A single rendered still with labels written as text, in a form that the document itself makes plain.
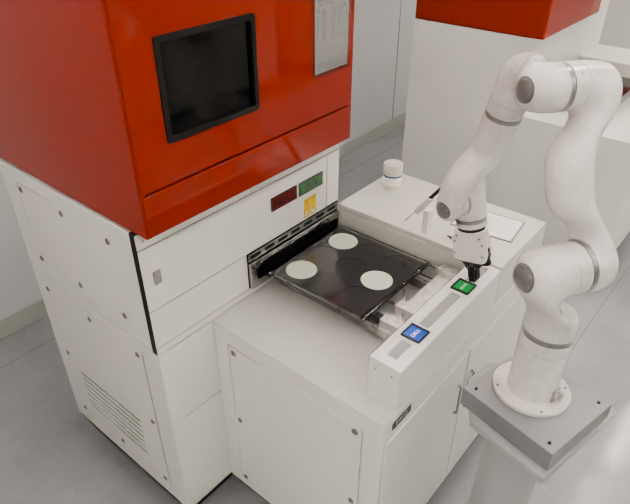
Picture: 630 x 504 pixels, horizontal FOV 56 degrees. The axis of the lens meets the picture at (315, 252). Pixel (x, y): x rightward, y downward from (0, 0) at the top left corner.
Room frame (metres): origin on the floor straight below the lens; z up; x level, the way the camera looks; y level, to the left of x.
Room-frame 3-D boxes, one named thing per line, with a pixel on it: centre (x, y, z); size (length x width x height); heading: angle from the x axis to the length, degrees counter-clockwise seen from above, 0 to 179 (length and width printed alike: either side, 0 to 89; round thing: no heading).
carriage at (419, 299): (1.39, -0.32, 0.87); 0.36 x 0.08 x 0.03; 140
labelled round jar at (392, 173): (1.97, -0.29, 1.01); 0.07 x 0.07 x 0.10
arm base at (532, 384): (1.05, -0.55, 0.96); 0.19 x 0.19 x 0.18
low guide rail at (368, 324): (1.41, -0.08, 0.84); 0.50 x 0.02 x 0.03; 50
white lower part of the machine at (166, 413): (1.76, 0.45, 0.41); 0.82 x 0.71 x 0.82; 140
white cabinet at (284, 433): (1.54, -0.24, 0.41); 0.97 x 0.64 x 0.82; 140
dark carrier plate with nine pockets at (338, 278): (1.54, -0.11, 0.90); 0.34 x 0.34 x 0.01; 50
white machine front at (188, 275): (1.54, 0.19, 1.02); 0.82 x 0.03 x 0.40; 140
